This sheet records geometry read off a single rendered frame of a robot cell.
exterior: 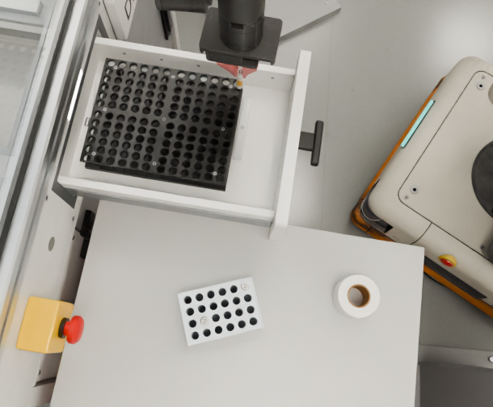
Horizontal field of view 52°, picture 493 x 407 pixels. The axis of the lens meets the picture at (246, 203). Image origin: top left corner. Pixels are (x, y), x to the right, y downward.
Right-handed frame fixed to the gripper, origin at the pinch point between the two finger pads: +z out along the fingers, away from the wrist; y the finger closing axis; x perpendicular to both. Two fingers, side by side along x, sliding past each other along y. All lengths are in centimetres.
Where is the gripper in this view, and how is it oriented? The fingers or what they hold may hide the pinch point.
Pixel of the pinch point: (240, 70)
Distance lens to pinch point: 78.0
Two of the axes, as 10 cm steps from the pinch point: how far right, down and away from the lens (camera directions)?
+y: 9.8, 1.8, -0.4
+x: 1.9, -9.4, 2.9
